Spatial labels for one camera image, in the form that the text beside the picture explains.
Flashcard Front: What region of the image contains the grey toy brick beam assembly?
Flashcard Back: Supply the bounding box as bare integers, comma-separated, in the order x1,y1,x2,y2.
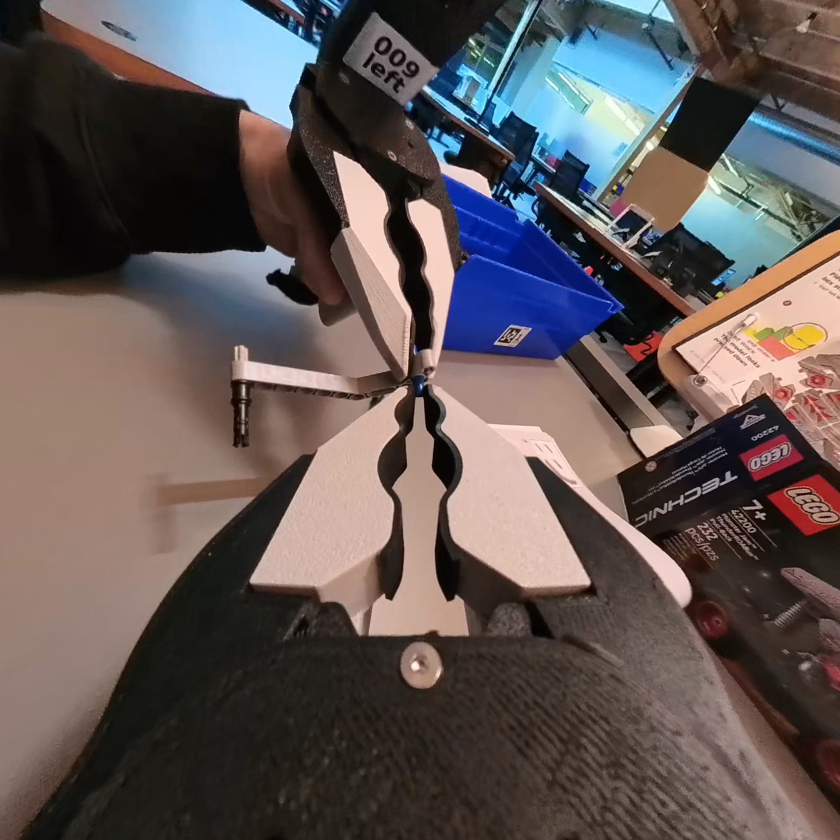
231,344,437,450

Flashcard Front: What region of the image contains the light grey desk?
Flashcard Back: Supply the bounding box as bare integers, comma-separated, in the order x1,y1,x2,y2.
0,252,840,840

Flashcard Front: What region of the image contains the person's left hand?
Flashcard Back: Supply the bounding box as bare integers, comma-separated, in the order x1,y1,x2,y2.
238,108,347,307

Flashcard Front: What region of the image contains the white plastic tray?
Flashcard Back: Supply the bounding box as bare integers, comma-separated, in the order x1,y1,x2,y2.
489,425,694,609

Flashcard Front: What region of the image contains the white background table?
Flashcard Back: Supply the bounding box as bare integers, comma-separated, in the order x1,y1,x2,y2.
39,0,319,129

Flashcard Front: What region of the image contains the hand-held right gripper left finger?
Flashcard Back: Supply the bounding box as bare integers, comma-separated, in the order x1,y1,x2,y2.
249,392,417,636

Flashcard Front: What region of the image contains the black office chair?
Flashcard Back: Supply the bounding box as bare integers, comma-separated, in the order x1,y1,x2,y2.
492,112,540,206
543,151,589,199

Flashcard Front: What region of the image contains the wooden board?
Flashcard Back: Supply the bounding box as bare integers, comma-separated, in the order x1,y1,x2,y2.
658,231,840,421

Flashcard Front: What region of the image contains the blue plastic bin with label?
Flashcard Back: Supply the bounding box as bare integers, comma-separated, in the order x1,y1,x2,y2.
441,220,624,361

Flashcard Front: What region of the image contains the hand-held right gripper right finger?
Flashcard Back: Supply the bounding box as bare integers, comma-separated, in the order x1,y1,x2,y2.
423,387,593,636

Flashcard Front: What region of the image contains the long wooden background desk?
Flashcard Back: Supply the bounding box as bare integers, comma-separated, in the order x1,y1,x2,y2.
532,180,698,317

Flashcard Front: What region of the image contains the black toy brick box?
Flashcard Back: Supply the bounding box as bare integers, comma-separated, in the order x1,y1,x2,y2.
617,394,840,809

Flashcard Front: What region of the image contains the person's left forearm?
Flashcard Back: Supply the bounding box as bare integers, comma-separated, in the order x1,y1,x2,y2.
0,36,266,278

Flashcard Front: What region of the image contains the black and tan pillar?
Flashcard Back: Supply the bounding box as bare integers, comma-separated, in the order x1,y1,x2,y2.
620,77,760,232

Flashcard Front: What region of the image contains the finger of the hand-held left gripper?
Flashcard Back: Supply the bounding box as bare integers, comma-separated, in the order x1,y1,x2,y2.
387,197,458,370
330,151,418,383

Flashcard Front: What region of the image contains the black desktop equipment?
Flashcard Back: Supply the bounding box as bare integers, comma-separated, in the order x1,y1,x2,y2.
646,223,736,284

